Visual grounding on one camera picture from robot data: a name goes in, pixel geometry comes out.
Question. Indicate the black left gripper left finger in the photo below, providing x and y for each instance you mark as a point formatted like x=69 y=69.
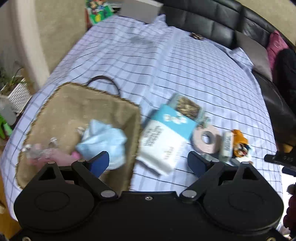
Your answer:
x=87 y=173

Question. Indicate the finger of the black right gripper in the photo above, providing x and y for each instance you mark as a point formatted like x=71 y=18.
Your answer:
x=281 y=158
x=289 y=171

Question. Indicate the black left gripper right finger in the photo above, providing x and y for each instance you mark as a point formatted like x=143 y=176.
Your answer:
x=207 y=172

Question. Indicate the small white tissue pack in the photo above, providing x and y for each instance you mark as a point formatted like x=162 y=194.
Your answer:
x=226 y=149

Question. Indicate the wide pink tape roll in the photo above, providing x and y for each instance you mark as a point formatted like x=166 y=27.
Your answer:
x=206 y=140

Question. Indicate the pink soft cloth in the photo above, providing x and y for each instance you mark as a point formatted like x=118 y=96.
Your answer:
x=38 y=156

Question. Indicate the light blue face mask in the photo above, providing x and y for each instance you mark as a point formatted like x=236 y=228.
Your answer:
x=99 y=137

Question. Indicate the orange navy patterned cloth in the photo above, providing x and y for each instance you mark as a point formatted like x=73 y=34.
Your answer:
x=240 y=144

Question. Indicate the large cloud tissue pack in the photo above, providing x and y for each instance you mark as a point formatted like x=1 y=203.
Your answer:
x=164 y=138

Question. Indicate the floral sachet pouch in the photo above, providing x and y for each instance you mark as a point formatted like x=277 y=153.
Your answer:
x=189 y=109

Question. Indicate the red plush toy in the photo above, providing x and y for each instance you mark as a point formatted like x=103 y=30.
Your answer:
x=289 y=219

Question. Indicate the green plastic toy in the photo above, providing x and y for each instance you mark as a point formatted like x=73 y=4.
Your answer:
x=5 y=129

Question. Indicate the white potted plant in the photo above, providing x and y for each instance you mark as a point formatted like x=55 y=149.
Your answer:
x=14 y=91

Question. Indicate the grey cushion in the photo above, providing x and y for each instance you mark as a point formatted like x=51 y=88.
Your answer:
x=256 y=53

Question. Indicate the magenta cushion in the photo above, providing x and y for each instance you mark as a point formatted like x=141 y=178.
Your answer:
x=276 y=44

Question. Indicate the checked white tablecloth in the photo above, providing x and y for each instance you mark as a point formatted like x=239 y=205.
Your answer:
x=150 y=63

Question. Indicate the black leather sofa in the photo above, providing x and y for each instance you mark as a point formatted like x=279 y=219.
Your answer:
x=221 y=21

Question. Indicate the colourful picture book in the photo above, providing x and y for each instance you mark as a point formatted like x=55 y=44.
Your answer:
x=98 y=10

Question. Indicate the grey box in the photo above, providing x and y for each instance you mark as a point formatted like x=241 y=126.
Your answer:
x=141 y=10

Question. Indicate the woven basket with handle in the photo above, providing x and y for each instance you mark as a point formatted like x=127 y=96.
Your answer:
x=73 y=106

